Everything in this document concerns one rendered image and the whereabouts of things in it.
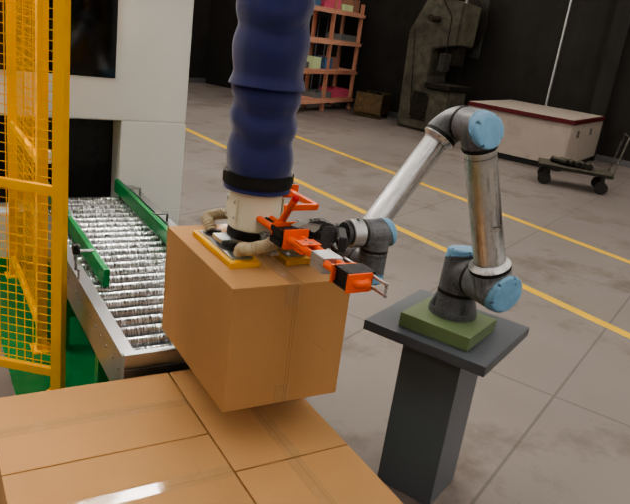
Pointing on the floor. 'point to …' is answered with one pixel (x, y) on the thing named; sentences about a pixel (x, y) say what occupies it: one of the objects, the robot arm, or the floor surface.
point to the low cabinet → (543, 131)
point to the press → (439, 57)
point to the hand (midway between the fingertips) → (294, 237)
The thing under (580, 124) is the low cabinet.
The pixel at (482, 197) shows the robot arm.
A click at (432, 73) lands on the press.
